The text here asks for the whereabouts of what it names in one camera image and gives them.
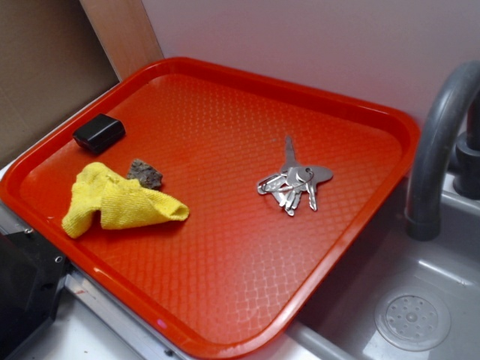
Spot dark faucet handle post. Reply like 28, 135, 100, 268
453, 94, 479, 200

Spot red plastic serving tray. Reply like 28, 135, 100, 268
1, 58, 419, 359

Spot brown cardboard panel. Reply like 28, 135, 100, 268
1, 1, 118, 166

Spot yellow microfiber cloth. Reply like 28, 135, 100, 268
61, 162, 190, 239

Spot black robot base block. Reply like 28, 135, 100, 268
1, 229, 69, 359

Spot small black box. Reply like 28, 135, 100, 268
73, 114, 126, 155

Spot round sink drain strainer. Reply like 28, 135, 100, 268
374, 286, 452, 352

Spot grey curved faucet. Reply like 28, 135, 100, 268
405, 60, 479, 241

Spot grey brown rock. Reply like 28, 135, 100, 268
126, 159, 163, 191

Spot silver key bunch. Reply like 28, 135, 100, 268
256, 136, 333, 217

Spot wooden board strip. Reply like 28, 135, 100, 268
80, 0, 164, 81

